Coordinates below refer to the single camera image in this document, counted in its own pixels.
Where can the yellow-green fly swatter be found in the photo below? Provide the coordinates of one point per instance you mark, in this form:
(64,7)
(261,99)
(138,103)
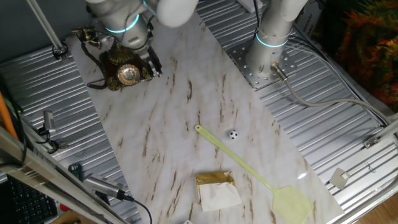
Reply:
(292,205)

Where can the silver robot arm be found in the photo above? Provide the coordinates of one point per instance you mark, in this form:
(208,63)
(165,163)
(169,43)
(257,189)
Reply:
(273,25)

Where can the colourful orange green cloth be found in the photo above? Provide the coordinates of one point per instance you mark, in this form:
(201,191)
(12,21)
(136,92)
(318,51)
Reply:
(367,46)

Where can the small metal corner bracket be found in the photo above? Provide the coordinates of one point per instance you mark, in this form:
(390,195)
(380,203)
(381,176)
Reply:
(371,142)

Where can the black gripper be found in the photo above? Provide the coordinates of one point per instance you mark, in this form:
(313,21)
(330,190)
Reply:
(154,56)

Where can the grey box red stop button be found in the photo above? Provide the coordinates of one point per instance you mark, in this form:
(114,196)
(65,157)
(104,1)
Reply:
(63,207)

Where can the small silver camera on mount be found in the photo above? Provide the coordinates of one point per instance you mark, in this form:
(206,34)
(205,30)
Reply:
(48,119)

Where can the aluminium frame beam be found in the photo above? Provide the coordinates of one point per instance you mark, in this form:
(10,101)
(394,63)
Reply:
(46,183)

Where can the green hex key set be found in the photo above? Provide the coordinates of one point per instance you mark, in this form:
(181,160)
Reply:
(75,170)

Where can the white printed paper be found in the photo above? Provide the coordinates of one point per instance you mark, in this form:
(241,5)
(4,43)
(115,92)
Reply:
(308,21)

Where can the gold tissue pack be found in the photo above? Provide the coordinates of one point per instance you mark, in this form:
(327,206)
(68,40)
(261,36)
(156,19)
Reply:
(217,196)

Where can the antique brass rotary phone base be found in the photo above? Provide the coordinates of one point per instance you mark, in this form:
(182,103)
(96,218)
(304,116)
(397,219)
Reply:
(124,71)

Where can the silver finned camera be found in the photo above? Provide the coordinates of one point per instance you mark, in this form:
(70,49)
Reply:
(102,185)

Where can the small soccer ball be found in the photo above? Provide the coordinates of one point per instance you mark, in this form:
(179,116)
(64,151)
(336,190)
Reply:
(233,134)

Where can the black keyboard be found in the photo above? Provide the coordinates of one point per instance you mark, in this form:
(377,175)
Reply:
(28,205)

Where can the orange pole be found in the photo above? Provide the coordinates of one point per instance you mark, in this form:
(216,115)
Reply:
(6,118)

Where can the aluminium frame pole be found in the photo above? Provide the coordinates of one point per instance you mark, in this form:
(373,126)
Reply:
(387,129)
(46,28)

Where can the white marble pattern mat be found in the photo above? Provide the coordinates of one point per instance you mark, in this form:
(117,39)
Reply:
(186,155)

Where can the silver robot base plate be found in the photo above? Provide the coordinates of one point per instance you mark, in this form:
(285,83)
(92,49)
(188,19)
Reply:
(248,71)

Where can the grey square tag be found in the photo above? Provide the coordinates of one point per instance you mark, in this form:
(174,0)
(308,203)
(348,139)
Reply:
(339,179)

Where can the brass and red phone handset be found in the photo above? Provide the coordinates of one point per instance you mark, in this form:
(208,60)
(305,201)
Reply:
(88,35)

